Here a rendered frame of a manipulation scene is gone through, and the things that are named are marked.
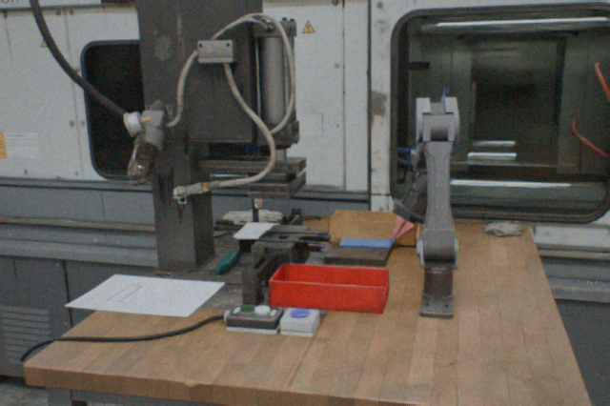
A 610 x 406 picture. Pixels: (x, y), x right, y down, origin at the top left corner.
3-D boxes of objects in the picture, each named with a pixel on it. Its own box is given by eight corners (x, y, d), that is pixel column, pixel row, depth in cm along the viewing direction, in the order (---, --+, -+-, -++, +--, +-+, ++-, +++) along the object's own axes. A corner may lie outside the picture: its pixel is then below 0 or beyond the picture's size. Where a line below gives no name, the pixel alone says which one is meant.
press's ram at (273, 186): (293, 212, 153) (289, 83, 146) (190, 208, 159) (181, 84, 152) (310, 194, 170) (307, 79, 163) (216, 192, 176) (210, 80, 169)
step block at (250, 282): (255, 309, 142) (254, 270, 140) (242, 308, 142) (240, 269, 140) (264, 297, 148) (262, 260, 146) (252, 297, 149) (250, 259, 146)
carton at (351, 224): (416, 250, 183) (416, 222, 181) (328, 246, 188) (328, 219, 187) (418, 236, 195) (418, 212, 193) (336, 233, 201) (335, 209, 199)
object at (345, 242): (396, 248, 176) (396, 237, 175) (339, 246, 178) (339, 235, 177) (396, 240, 182) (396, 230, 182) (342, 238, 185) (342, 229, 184)
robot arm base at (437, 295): (419, 280, 134) (454, 282, 133) (424, 251, 153) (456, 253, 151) (418, 316, 136) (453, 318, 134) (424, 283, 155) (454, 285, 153)
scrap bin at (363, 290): (382, 314, 138) (382, 287, 136) (269, 306, 143) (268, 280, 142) (389, 294, 149) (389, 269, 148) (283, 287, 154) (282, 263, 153)
